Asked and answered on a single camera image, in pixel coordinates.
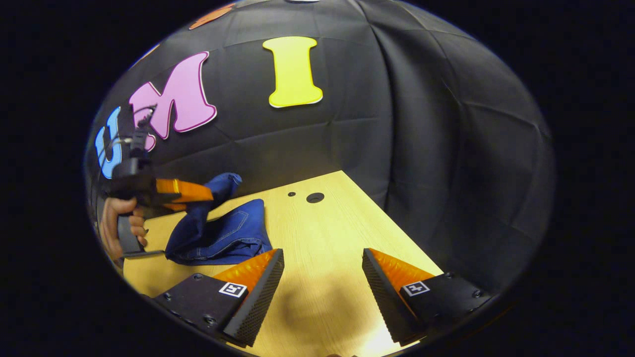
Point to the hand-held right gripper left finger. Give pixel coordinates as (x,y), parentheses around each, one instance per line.
(258,297)

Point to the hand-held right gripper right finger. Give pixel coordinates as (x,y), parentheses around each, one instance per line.
(387,297)

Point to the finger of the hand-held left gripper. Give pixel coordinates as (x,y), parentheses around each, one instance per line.
(186,189)
(173,206)

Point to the black backdrop cloth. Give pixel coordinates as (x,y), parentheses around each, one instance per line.
(397,124)

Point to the blue denim jeans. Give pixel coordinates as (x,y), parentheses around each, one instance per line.
(233,233)

